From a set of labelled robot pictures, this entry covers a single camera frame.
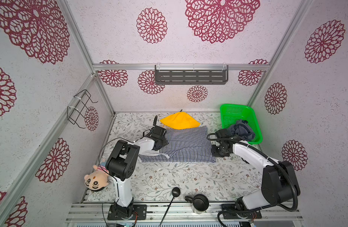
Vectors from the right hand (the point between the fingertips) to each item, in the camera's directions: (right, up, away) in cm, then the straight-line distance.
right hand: (214, 151), depth 89 cm
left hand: (-33, +3, +12) cm, 35 cm away
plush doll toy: (-67, -13, -13) cm, 69 cm away
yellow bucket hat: (-20, +20, +24) cm, 37 cm away
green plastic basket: (+25, +27, +35) cm, 51 cm away
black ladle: (-24, -21, -10) cm, 34 cm away
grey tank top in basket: (+22, +14, +9) cm, 28 cm away
